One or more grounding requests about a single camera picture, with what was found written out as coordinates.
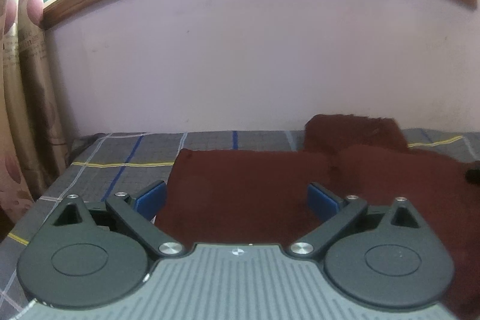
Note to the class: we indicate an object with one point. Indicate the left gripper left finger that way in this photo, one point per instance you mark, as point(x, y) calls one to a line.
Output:
point(90, 254)

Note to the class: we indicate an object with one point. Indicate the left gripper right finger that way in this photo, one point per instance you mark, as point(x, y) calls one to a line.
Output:
point(385, 257)

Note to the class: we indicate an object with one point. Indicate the maroon puffer jacket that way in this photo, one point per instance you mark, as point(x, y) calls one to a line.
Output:
point(242, 196)

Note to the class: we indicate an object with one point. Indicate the grey plaid bed sheet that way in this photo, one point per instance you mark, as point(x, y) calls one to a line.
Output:
point(211, 280)

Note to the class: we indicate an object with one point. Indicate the floral beige curtain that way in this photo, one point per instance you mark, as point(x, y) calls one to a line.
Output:
point(34, 151)

